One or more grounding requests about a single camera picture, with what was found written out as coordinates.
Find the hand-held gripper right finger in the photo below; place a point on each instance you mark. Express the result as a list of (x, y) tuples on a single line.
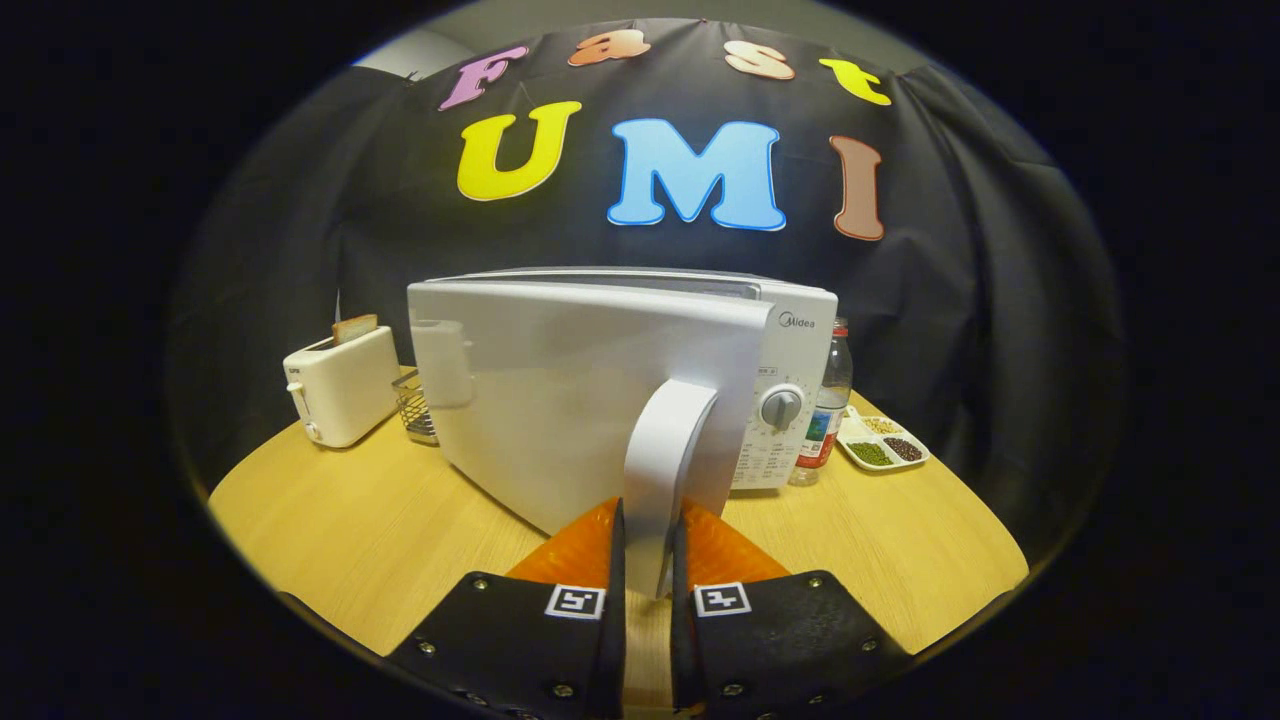
[(682, 650)]

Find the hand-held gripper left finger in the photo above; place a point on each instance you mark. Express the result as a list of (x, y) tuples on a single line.
[(615, 640)]

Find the white microwave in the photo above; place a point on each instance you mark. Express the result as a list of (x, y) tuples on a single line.
[(560, 400)]

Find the clear plastic bottle red label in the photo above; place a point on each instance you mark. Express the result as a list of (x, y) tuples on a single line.
[(825, 420)]

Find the white divided dish of beans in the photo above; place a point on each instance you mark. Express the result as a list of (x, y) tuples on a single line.
[(880, 445)]

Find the white toaster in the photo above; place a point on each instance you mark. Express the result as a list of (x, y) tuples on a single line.
[(345, 390)]

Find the toast slice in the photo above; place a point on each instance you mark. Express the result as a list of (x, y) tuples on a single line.
[(355, 328)]

